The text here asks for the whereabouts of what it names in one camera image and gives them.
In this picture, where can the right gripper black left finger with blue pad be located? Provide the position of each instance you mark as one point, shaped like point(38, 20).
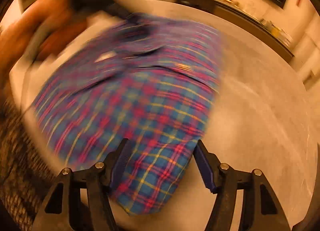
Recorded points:
point(61, 208)

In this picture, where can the blue pink plaid shirt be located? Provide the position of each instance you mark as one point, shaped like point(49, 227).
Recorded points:
point(152, 81)

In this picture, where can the patterned dark knit garment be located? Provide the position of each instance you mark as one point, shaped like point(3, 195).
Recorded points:
point(25, 177)

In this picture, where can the long grey wall sideboard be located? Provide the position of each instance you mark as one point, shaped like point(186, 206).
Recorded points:
point(239, 18)

